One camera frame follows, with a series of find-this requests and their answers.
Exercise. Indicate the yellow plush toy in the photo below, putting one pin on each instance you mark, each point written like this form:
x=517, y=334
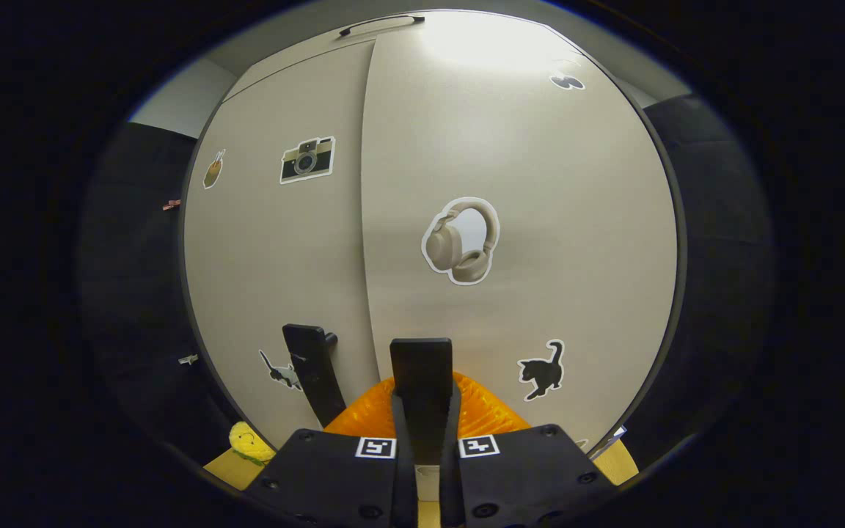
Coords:
x=250, y=444

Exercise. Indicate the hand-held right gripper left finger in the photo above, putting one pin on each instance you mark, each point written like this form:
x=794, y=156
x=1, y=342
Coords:
x=334, y=477

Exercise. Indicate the grey cabinet door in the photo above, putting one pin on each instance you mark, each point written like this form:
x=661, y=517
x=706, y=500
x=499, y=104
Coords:
x=283, y=257
x=562, y=220

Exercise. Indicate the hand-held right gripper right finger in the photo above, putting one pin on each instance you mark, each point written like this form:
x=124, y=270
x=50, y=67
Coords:
x=525, y=477

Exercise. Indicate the small white clip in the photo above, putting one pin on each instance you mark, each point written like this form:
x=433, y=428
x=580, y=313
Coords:
x=188, y=359

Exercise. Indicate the black backdrop cloth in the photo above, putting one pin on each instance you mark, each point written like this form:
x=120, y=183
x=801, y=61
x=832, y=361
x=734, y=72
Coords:
x=136, y=293
x=723, y=257

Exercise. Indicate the small red clip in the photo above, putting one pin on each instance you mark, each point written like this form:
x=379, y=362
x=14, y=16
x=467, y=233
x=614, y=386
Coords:
x=171, y=204

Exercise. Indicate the grey double-door shoe cabinet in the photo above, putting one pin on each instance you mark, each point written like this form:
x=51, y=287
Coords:
x=305, y=51

